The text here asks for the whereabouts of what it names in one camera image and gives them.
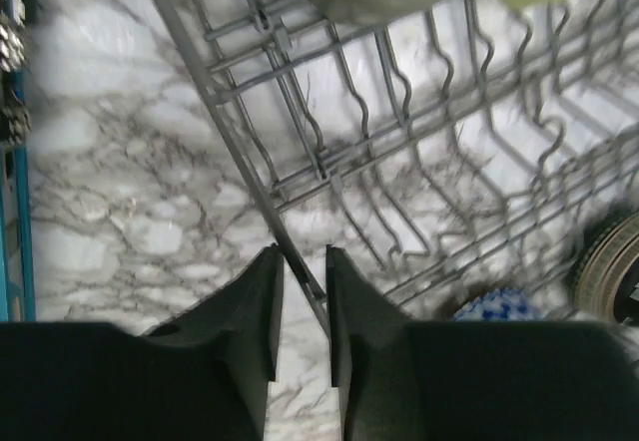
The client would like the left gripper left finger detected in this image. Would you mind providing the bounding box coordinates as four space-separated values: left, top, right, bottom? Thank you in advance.
1 245 284 440

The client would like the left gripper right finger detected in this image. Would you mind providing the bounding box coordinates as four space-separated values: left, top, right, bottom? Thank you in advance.
325 247 638 440

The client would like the red and blue patterned bowl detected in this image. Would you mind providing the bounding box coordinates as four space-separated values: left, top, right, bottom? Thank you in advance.
451 287 542 321

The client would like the dark patterned bowl cream inside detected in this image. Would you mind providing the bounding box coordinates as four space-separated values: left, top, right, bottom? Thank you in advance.
568 211 638 324

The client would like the grey wire dish rack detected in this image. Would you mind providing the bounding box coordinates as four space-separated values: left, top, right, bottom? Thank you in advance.
153 0 638 316

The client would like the dark grey flat box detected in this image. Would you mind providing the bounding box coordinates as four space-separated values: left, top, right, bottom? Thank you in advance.
1 0 36 321

